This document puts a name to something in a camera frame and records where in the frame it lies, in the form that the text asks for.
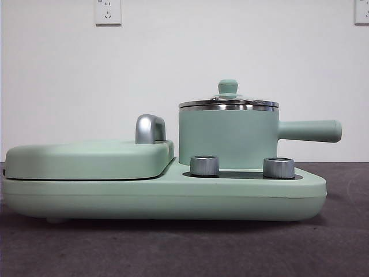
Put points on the mint green cooker base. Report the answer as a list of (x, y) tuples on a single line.
[(86, 196)]

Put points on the silver control knob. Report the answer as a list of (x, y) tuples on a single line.
[(278, 168), (204, 166)]

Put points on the glass lid with green knob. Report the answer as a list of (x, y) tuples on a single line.
[(227, 87)]

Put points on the white wall socket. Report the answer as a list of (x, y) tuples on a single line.
[(362, 13), (108, 13)]

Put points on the mint green griddle cover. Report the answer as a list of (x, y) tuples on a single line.
[(83, 158)]

